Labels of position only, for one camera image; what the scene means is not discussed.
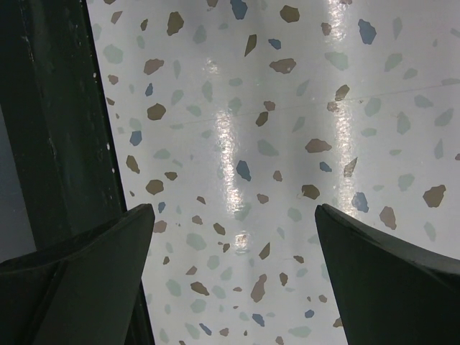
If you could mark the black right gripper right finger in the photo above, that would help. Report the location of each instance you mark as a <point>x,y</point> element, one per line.
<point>388,291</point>

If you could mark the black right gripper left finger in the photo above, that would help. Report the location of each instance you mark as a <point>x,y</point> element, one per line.
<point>81,290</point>

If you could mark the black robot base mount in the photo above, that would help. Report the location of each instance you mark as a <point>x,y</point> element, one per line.
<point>56,118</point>

